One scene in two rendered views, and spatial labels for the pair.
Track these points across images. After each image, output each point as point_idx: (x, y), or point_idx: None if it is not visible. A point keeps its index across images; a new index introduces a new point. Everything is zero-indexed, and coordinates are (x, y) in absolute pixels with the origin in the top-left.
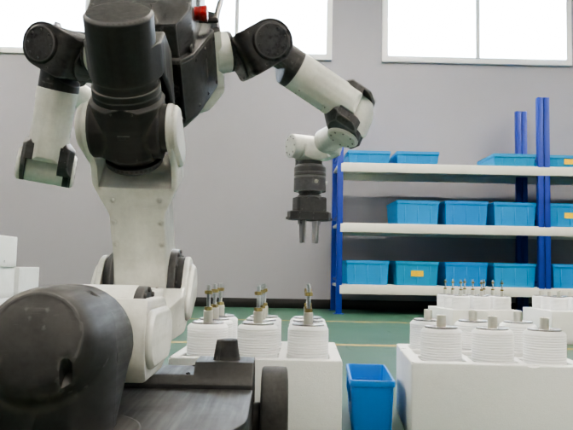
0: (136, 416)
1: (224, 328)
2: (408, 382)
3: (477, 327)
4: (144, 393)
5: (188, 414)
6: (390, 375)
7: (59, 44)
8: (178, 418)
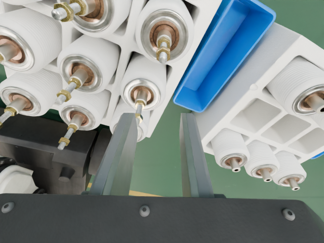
0: (51, 189)
1: (46, 112)
2: (199, 128)
3: (253, 169)
4: (42, 170)
5: (66, 190)
6: (216, 92)
7: None
8: (64, 192)
